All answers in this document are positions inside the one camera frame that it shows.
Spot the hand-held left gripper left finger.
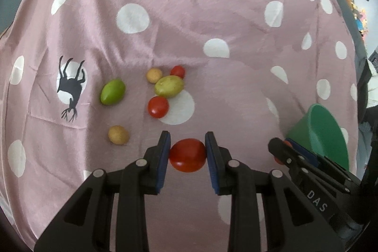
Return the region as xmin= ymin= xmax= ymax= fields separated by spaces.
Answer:
xmin=34 ymin=131 xmax=172 ymax=252

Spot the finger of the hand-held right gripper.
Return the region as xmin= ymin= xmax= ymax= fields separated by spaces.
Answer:
xmin=268 ymin=137 xmax=352 ymax=196
xmin=285 ymin=138 xmax=352 ymax=183

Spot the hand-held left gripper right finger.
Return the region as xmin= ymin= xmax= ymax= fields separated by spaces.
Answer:
xmin=205 ymin=132 xmax=345 ymax=252

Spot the small red cherry tomato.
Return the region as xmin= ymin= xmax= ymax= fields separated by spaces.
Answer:
xmin=273 ymin=141 xmax=293 ymax=164
xmin=170 ymin=65 xmax=186 ymax=79

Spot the large red tomato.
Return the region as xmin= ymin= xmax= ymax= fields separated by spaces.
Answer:
xmin=169 ymin=138 xmax=207 ymax=173

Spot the green plastic bowl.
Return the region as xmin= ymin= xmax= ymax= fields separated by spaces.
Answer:
xmin=286 ymin=103 xmax=351 ymax=173

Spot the small tan round fruit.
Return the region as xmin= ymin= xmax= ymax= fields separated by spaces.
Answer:
xmin=147 ymin=68 xmax=163 ymax=84
xmin=108 ymin=125 xmax=130 ymax=146

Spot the medium red tomato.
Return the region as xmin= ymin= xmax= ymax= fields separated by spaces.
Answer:
xmin=148 ymin=96 xmax=170 ymax=119

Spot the yellow-green oval fruit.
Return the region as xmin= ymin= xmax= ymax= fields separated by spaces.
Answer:
xmin=154 ymin=75 xmax=185 ymax=98

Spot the bright green oval fruit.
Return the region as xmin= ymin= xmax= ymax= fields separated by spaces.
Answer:
xmin=100 ymin=79 xmax=126 ymax=106

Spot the dark furniture piece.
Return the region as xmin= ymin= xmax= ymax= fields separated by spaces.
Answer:
xmin=357 ymin=51 xmax=378 ymax=125

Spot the pink polka dot printed blanket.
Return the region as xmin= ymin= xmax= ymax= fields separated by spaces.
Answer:
xmin=0 ymin=0 xmax=359 ymax=249

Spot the row of colourful toy figures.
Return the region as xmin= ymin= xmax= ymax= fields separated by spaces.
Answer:
xmin=339 ymin=0 xmax=370 ymax=38

